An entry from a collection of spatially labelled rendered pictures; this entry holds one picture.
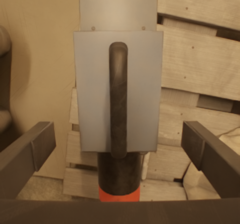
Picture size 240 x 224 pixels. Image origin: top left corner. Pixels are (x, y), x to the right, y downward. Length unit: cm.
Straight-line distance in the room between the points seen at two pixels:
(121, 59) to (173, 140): 37
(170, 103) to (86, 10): 31
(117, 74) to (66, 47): 39
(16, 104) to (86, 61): 46
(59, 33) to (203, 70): 44
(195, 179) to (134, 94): 36
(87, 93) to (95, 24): 13
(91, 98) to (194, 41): 30
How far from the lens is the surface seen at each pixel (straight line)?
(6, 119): 69
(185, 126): 16
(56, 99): 63
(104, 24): 33
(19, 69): 66
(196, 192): 62
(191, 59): 48
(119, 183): 38
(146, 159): 51
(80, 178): 58
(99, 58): 28
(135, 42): 28
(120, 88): 22
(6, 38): 65
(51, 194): 85
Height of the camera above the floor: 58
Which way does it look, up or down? 75 degrees down
